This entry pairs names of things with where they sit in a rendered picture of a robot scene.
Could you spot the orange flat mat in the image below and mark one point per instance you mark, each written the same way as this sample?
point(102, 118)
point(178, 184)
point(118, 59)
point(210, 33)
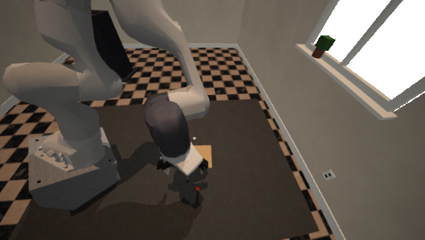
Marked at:
point(206, 153)

